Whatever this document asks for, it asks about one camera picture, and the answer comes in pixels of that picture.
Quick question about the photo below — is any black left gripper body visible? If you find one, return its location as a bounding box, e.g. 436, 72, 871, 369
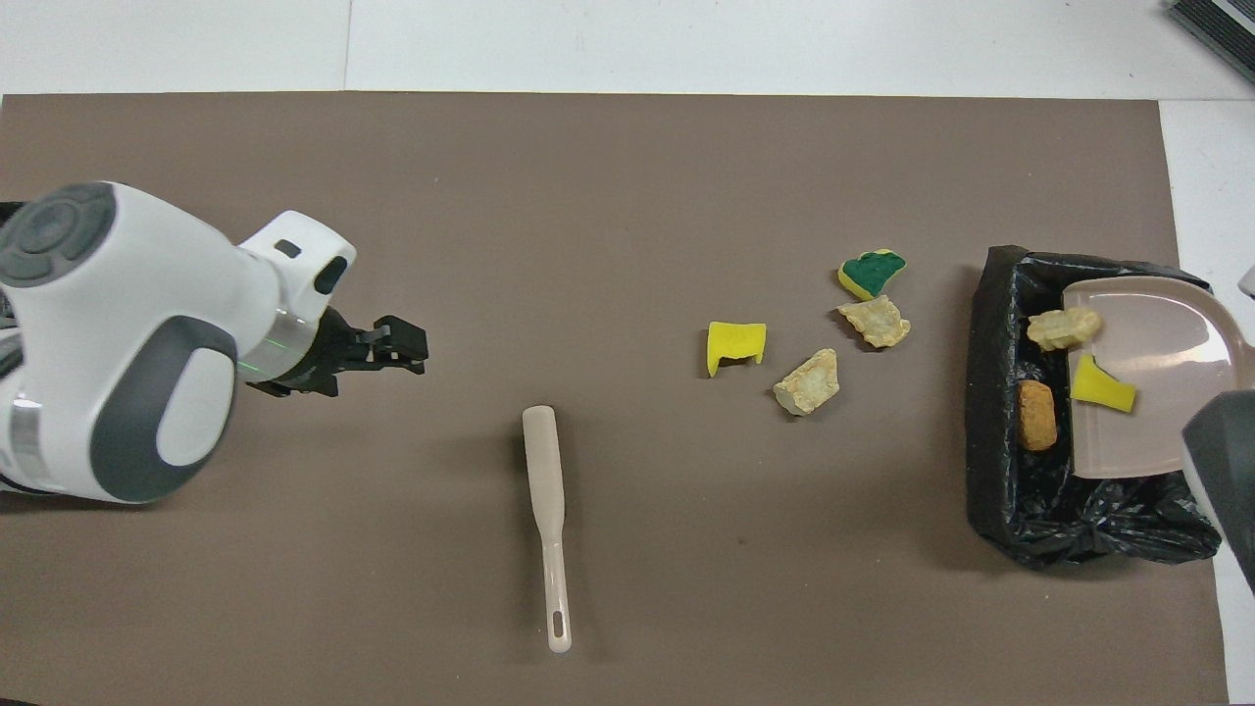
245, 306, 380, 399

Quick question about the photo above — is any beige hand brush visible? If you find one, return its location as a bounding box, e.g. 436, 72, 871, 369
521, 404, 574, 655

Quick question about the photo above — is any pale foam chunk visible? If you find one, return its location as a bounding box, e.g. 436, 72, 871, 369
837, 295, 912, 350
773, 348, 841, 417

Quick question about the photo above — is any green and yellow sponge piece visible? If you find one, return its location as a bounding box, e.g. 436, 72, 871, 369
837, 248, 908, 302

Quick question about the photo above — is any brown bread roll toy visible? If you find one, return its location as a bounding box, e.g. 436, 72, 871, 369
1016, 379, 1060, 453

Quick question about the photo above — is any pale croissant bread toy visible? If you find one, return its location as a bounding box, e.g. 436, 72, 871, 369
1026, 306, 1103, 352

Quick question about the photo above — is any notched yellow sponge piece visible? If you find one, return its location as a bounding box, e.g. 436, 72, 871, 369
1069, 352, 1139, 414

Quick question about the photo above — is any beige plastic dustpan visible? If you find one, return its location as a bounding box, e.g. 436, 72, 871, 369
1062, 276, 1255, 480

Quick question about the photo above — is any large brown table mat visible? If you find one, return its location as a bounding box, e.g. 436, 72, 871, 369
0, 91, 1231, 706

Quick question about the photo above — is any dark ribbed device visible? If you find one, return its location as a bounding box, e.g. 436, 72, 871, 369
1162, 0, 1255, 84

